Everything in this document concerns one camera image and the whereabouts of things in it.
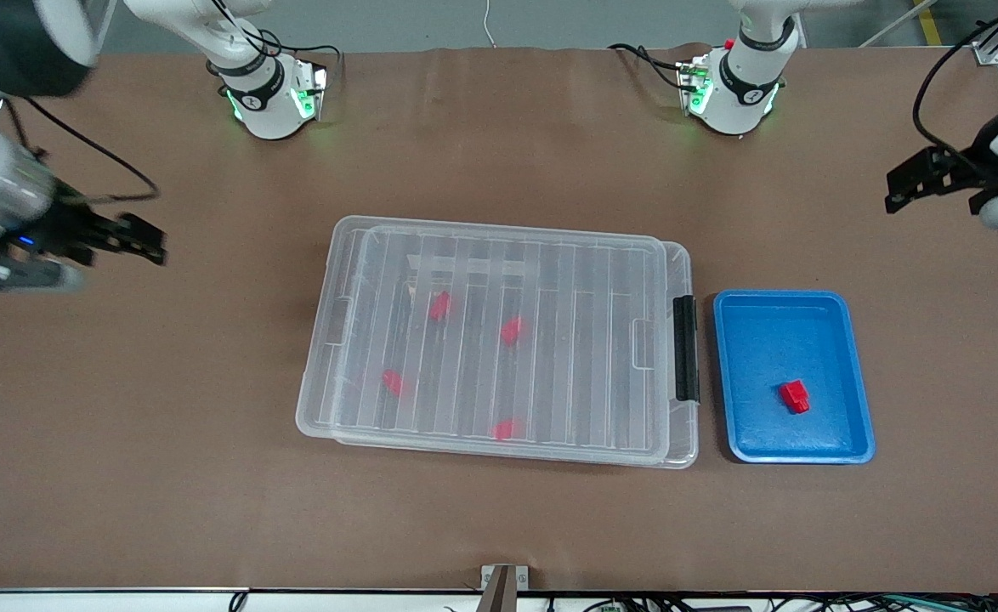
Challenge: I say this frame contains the black box latch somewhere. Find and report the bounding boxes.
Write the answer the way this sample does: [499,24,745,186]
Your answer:
[673,295,701,403]

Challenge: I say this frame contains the brown table cover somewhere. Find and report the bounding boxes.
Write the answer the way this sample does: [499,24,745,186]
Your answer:
[0,44,998,594]

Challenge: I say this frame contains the teal cable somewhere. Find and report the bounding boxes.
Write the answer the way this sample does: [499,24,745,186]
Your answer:
[873,594,998,609]

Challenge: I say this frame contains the clear plastic storage box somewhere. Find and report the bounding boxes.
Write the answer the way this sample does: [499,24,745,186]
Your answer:
[296,215,701,470]

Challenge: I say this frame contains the clear ribbed box lid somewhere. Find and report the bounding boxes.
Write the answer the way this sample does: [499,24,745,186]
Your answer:
[297,215,700,467]

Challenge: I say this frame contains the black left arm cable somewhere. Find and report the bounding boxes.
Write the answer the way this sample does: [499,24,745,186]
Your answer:
[913,0,998,176]

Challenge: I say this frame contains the blue plastic tray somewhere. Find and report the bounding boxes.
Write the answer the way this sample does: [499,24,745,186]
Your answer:
[712,289,877,466]

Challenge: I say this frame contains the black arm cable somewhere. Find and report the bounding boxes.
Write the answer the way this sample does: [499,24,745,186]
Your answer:
[913,0,998,176]
[2,95,161,205]

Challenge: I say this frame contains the black right base cable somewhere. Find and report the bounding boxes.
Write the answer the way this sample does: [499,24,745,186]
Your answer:
[208,0,343,82]

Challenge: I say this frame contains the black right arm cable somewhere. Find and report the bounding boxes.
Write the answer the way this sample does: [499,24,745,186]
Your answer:
[2,95,161,205]

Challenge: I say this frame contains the black base cable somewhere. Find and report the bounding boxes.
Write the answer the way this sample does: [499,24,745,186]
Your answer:
[608,42,692,91]
[208,0,343,82]

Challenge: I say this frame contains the black left base cable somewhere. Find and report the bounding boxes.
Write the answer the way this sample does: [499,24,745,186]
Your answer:
[608,42,692,91]

